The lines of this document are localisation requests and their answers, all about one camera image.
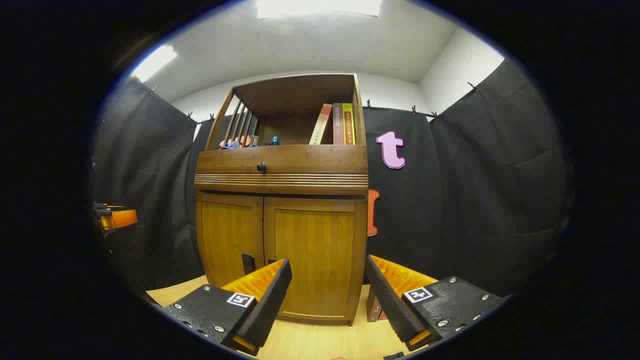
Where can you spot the wooden double-door shoe cabinet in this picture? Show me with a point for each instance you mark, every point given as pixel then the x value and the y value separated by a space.
pixel 295 95

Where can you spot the beige book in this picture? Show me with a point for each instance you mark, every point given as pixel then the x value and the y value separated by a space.
pixel 320 127

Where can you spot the brown book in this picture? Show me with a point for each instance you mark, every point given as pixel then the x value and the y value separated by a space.
pixel 338 125

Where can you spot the wooden cabinet door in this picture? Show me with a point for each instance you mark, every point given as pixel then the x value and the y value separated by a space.
pixel 315 250
pixel 225 235

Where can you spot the teal cup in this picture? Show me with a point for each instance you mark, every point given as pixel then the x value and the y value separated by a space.
pixel 274 140

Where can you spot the yellow book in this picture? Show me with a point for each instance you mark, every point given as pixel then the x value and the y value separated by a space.
pixel 348 125

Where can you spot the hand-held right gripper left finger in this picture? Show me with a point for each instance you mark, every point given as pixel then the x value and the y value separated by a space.
pixel 270 300

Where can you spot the wooden drawer with black knob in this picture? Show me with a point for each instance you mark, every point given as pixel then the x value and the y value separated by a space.
pixel 310 160

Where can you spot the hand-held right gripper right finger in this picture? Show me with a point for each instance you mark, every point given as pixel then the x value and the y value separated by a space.
pixel 387 300

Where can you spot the brown box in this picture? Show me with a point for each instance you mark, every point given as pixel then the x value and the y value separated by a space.
pixel 374 307

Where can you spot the small ceiling light panel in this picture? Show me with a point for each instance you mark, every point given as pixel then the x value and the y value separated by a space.
pixel 155 62

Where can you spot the large ceiling light panel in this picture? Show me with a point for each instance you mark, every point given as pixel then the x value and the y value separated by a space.
pixel 320 7

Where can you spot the black backdrop cloth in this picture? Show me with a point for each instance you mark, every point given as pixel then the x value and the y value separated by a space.
pixel 475 200

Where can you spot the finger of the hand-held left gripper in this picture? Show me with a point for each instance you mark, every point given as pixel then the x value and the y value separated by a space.
pixel 122 218

